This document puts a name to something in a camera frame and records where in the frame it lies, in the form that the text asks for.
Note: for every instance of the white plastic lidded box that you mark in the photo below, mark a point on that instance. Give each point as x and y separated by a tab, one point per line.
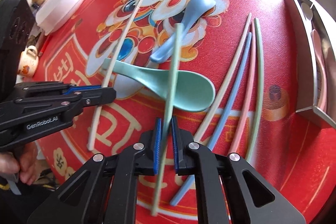
54	13

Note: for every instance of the light blue plastic spoon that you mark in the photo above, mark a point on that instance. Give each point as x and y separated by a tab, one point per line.
193	11

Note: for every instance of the blue chopstick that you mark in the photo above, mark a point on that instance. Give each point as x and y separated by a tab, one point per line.
221	123

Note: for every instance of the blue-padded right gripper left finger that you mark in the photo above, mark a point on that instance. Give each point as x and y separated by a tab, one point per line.
104	189

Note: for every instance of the pink plastic spoon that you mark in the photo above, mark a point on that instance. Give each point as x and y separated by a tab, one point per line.
322	101

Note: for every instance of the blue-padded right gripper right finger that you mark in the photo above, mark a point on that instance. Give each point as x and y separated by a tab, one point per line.
228	188

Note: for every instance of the small ceramic mug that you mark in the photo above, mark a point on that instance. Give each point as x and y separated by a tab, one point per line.
28	62

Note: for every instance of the green plastic spoon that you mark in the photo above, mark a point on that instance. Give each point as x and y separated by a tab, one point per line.
194	92

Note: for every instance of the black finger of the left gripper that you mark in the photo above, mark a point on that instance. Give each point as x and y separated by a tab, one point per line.
98	97

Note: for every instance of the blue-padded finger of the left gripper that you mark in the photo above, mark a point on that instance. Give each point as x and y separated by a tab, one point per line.
73	89

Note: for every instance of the person's left hand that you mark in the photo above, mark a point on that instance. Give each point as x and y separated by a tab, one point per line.
24	165

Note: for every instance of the red printed table mat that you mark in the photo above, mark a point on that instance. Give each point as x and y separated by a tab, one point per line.
293	154

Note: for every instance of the green chopstick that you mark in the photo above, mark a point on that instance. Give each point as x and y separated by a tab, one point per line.
252	148
171	89

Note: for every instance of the stainless steel utensil tray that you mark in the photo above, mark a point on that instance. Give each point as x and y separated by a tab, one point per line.
308	74

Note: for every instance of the beige chopstick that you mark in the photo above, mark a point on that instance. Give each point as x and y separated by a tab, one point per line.
223	88

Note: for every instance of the pink chopstick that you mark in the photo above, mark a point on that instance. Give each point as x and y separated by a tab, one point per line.
248	95

